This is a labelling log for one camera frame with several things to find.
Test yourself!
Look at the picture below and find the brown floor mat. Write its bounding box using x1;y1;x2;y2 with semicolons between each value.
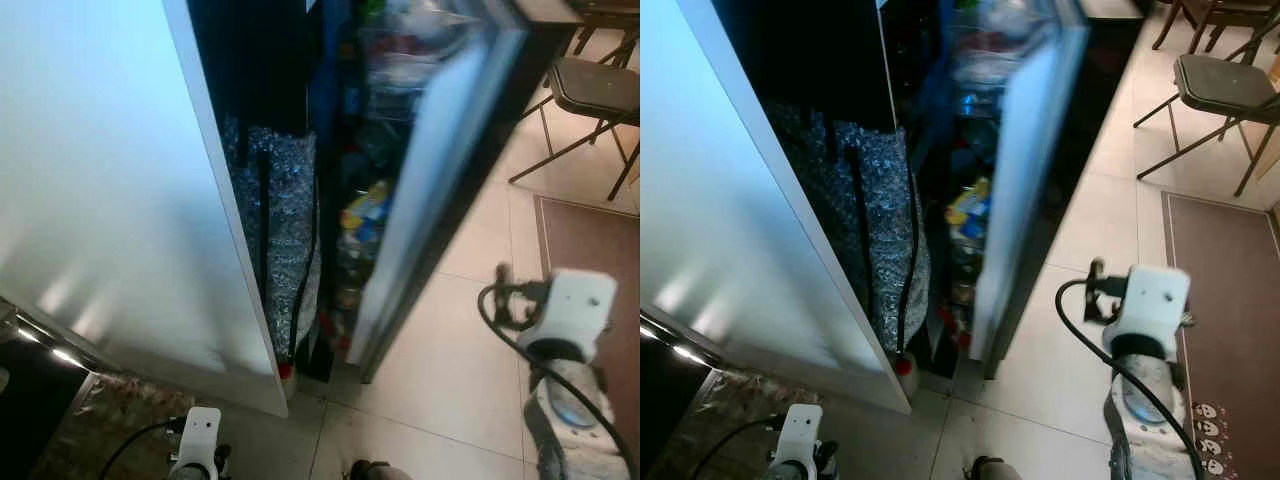
533;193;641;431
1160;190;1280;480

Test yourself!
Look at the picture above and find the black folding chair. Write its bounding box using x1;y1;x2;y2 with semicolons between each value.
508;55;641;203
1133;52;1280;198

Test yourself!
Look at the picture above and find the tall white panel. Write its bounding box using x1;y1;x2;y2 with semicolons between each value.
0;0;293;418
640;0;913;416

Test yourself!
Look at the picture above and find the black white fridge door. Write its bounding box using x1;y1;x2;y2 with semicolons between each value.
340;0;586;384
950;0;1151;381

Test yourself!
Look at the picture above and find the yellow blue packet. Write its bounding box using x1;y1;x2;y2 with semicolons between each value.
343;178;393;243
945;175;993;241

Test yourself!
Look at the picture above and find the patterned foil sheet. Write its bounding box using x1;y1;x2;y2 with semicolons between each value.
660;368;801;480
35;372;196;480

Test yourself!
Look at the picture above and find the brown wooden chair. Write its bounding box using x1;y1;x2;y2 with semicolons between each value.
565;0;641;59
1150;0;1280;61

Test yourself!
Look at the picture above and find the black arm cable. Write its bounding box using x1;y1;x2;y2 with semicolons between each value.
98;418;189;480
690;413;786;480
1055;258;1206;480
477;262;641;480

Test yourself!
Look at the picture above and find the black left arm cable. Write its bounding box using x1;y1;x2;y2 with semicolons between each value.
98;418;189;480
690;413;786;480

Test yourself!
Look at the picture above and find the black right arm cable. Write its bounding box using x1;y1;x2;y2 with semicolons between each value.
1055;258;1206;480
477;262;641;480

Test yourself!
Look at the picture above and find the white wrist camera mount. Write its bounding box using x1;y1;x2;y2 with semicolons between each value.
1103;264;1193;361
172;406;223;471
772;403;824;469
518;268;618;363

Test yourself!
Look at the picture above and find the silver insulated bag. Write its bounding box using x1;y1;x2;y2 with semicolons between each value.
770;100;933;359
220;115;323;366

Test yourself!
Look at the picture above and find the grey robot foot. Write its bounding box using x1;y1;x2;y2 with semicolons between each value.
965;455;1023;480
350;460;413;480

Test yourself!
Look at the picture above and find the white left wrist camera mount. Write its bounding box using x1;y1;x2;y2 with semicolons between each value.
772;403;824;469
172;406;223;471

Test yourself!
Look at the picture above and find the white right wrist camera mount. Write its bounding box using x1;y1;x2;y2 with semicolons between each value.
518;268;618;363
1103;264;1193;361

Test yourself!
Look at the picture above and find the black glossy appliance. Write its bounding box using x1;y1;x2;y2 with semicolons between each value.
0;295;99;480
640;308;719;480

